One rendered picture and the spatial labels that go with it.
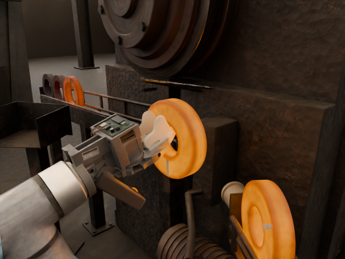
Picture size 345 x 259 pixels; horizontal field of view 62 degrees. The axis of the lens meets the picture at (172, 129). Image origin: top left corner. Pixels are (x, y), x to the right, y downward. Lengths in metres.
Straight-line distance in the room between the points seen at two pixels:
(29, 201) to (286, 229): 0.37
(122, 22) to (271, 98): 0.45
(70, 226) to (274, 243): 1.40
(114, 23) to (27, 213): 0.61
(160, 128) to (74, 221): 1.33
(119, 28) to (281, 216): 0.64
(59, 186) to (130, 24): 0.51
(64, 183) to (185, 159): 0.21
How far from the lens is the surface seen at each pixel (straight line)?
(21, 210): 0.44
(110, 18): 0.91
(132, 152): 0.49
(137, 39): 0.78
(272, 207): 0.48
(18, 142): 1.31
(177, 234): 0.78
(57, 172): 0.45
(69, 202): 0.45
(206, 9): 0.72
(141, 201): 0.54
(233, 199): 0.60
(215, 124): 0.73
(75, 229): 1.72
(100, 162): 0.47
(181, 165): 0.54
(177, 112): 0.52
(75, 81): 1.50
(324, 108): 0.69
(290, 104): 0.71
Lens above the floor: 1.03
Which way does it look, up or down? 20 degrees down
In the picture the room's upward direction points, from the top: straight up
